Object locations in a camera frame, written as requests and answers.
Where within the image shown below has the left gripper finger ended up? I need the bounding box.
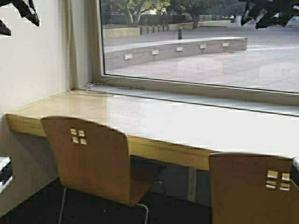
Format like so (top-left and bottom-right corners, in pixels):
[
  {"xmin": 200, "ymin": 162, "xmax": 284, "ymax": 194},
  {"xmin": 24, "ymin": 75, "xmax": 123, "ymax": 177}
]
[
  {"xmin": 4, "ymin": 0, "xmax": 40, "ymax": 26},
  {"xmin": 0, "ymin": 20, "xmax": 11, "ymax": 36}
]

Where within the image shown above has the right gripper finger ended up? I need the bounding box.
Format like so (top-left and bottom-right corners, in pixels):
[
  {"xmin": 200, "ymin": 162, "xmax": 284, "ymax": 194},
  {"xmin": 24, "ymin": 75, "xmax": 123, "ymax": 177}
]
[
  {"xmin": 254, "ymin": 0, "xmax": 299, "ymax": 29},
  {"xmin": 240, "ymin": 0, "xmax": 269, "ymax": 26}
]

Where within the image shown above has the light wooden chair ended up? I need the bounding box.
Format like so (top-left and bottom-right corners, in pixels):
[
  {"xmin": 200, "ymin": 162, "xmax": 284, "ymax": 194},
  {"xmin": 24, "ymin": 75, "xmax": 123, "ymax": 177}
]
[{"xmin": 40, "ymin": 116, "xmax": 169, "ymax": 224}]

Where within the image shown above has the robot base corner, left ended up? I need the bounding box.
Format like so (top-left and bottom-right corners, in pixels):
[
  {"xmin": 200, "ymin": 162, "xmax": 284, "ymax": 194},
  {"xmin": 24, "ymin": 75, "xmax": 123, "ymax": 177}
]
[{"xmin": 0, "ymin": 157, "xmax": 13, "ymax": 193}]

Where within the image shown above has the robot base corner, right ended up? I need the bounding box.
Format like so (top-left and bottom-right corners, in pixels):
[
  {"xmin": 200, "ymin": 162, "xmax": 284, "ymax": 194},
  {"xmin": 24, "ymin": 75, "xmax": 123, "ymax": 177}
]
[{"xmin": 291, "ymin": 157, "xmax": 299, "ymax": 188}]

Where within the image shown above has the long wooden window counter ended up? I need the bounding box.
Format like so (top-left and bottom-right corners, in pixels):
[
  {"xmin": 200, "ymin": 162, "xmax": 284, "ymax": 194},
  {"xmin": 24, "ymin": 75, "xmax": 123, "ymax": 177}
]
[{"xmin": 5, "ymin": 91, "xmax": 299, "ymax": 169}]

